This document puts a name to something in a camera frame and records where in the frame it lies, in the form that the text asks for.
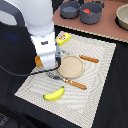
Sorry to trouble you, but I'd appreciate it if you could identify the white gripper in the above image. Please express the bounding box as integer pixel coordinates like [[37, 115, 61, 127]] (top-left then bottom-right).
[[31, 32, 61, 69]]

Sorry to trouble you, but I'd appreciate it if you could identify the yellow butter block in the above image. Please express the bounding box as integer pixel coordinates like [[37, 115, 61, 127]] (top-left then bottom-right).
[[56, 33, 71, 46]]

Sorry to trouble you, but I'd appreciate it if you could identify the yellow toy banana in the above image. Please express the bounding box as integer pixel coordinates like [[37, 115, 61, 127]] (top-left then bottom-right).
[[43, 87, 64, 101]]

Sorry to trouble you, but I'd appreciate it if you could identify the red toy tomato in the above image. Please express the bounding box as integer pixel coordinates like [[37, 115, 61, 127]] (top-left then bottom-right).
[[83, 9, 91, 14]]

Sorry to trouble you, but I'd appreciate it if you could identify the toy bread loaf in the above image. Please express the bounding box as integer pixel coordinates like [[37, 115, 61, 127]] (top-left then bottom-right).
[[35, 56, 43, 67]]

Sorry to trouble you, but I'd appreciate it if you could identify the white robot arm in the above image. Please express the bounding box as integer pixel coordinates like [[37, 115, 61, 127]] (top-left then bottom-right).
[[0, 0, 59, 69]]

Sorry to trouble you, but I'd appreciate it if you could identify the round wooden plate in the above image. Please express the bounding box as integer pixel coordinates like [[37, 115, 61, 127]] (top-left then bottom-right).
[[58, 55, 84, 78]]

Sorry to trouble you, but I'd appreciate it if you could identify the left grey pot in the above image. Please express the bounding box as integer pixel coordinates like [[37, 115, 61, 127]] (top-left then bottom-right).
[[60, 0, 80, 19]]

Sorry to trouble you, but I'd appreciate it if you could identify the grey pot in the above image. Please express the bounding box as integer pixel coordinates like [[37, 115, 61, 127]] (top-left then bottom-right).
[[60, 0, 80, 19], [80, 0, 104, 24]]

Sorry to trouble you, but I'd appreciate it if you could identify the woven beige placemat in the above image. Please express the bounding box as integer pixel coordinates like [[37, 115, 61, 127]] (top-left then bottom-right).
[[15, 34, 116, 128]]

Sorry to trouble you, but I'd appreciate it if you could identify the right grey pot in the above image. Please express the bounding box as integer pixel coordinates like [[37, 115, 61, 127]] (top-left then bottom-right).
[[80, 0, 104, 24]]

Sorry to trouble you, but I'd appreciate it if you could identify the pink mat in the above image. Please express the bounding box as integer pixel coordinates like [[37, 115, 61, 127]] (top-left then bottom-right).
[[53, 0, 128, 42]]

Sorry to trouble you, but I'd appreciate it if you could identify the cream bowl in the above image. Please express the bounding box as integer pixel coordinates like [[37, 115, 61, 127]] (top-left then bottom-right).
[[116, 4, 128, 30]]

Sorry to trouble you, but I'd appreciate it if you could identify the fork with wooden handle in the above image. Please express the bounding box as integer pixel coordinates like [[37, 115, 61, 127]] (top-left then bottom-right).
[[46, 72, 87, 90]]

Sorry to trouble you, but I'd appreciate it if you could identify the knife with wooden handle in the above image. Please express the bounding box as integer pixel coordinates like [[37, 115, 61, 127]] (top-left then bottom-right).
[[61, 50, 99, 63]]

